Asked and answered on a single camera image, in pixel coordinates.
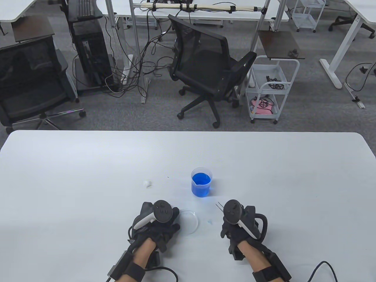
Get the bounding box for black computer tower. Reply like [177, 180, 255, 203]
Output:
[71, 18, 114, 88]

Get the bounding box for long white desk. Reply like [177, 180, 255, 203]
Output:
[95, 0, 290, 22]

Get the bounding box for black chair with chrome base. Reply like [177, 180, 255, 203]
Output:
[0, 37, 86, 135]

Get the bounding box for aluminium floor rail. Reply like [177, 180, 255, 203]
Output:
[344, 82, 365, 109]

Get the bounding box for black glove cable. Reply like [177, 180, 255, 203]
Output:
[307, 261, 339, 282]
[153, 264, 178, 282]

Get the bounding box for black right glove cable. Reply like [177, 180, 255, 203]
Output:
[307, 261, 339, 282]

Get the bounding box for clear culture dish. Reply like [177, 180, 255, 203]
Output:
[178, 209, 199, 235]

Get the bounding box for beaker of blue dye solution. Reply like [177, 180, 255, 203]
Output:
[191, 167, 212, 198]

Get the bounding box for black mesh office chair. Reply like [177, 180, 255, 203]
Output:
[167, 14, 257, 129]

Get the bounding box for person's right forearm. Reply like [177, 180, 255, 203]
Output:
[236, 239, 284, 282]

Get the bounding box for black wire frame object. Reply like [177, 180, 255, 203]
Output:
[266, 75, 287, 89]

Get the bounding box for black wrist sensor unit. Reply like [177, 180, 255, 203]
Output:
[229, 245, 292, 282]
[106, 249, 161, 280]

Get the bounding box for person's right hand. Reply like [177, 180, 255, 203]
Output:
[220, 205, 268, 255]

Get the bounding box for white desk with curved edge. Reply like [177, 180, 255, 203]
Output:
[0, 0, 69, 22]

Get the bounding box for black right wrist sensor unit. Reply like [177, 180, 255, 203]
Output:
[229, 245, 292, 282]

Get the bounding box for black left wrist sensor unit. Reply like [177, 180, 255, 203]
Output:
[106, 249, 161, 280]

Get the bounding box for grey computer stand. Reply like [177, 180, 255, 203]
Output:
[73, 54, 121, 95]

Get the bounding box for black white hand controller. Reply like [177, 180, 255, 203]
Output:
[223, 199, 262, 240]
[133, 200, 173, 229]

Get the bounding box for tangle of black floor cables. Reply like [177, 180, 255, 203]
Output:
[104, 18, 182, 97]

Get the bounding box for beige padded rod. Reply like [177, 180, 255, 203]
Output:
[141, 2, 264, 13]

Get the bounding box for black chair base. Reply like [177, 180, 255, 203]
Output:
[328, 15, 376, 38]

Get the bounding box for dark brown side table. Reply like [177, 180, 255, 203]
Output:
[11, 15, 55, 43]

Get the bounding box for white desk with white leg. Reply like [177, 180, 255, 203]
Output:
[320, 0, 376, 89]

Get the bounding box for person's left hand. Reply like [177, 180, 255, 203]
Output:
[127, 201, 180, 253]

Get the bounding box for black left glove cable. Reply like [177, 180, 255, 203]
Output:
[153, 264, 178, 282]

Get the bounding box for pink cloth item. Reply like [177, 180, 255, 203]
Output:
[250, 97, 279, 115]

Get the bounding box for brown side table top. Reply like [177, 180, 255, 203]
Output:
[258, 30, 305, 61]

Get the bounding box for white utility cart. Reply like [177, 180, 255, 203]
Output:
[245, 55, 300, 124]

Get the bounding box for black white left hand controller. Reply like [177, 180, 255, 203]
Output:
[133, 200, 173, 229]

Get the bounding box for black white right hand controller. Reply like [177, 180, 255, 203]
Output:
[223, 199, 262, 240]

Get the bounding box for person's left forearm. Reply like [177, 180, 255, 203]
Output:
[116, 238, 156, 282]

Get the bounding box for black looped floor cable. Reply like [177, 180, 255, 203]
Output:
[345, 61, 376, 92]

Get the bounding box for white power strip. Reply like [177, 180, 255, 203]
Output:
[121, 54, 134, 85]

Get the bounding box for small white wire cart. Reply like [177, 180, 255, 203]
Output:
[292, 0, 326, 33]

